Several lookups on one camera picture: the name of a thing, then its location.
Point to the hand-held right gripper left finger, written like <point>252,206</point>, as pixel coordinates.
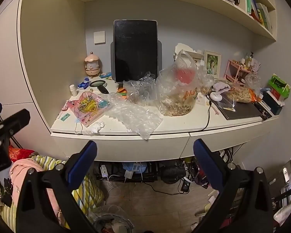
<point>83,159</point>

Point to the grey trash bin with liner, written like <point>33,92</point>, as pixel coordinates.
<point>106,213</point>

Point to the pink carousel lamp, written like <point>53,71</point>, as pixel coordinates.
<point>92,64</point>

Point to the black magnifying glass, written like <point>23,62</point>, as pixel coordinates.
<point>97,84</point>

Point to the pink blanket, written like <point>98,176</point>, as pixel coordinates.
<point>24,166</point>

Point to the plastic bag of nut shells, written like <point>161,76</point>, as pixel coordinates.
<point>177,97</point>

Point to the black tablet screen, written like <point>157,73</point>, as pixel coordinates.
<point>135,51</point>

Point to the white round device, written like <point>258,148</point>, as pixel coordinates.
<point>216,96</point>

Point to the small white bottle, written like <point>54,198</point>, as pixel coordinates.
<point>73,90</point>

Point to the white photo frame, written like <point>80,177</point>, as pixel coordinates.
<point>212,63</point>

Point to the green box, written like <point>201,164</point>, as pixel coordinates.
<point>278,85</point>

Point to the white power adapter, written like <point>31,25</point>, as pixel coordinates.
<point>103,171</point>

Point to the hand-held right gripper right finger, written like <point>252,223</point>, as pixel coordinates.
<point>205,157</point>

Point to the black rack under desk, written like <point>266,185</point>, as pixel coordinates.
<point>116,167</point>

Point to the crumpled white tissue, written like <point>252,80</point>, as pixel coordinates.
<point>95,126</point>

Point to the dark blue box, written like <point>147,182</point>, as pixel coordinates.
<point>274,102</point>

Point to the torn white paper bag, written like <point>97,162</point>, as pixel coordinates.
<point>198,57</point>

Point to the white wardrobe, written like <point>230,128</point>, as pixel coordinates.
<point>9,65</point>

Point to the white floral quilt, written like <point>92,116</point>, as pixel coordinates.
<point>2,189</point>

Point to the red cloth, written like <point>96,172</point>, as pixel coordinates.
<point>19,153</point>

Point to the pink cartoon plastic bag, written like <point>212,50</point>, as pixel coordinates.
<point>87,106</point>

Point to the plastic bag of peanuts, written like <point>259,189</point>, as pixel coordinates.
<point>240,94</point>

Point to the small clear plastic bag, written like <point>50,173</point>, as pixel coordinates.
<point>140,89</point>

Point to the translucent plastic bag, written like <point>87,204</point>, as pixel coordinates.
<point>135,119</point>

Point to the grey laptop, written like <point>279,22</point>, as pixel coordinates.
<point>242,111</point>

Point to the row of books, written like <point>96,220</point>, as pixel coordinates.
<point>262,14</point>

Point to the purple cloth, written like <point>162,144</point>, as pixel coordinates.
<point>220,87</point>

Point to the pink desk rack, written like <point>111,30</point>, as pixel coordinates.
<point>232,70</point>

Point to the white desk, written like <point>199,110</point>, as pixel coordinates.
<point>148,148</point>

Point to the blue white appliance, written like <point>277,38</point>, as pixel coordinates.
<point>133,168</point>

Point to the yellow green striped bedsheet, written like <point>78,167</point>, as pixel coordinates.
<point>92,194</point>

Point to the white wall switch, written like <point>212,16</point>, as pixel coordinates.
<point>99,37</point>

